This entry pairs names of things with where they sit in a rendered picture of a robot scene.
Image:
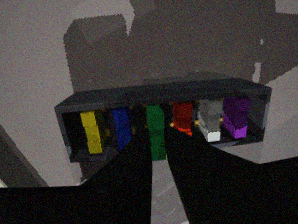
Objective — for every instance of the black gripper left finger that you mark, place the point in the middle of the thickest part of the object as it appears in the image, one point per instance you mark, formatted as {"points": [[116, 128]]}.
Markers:
{"points": [[120, 193]]}

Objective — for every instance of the blue fuse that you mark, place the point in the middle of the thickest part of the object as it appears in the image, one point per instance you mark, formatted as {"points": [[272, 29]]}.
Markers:
{"points": [[121, 118]]}

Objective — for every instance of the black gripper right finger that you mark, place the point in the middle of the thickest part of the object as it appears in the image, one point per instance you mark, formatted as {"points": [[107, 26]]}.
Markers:
{"points": [[218, 188]]}

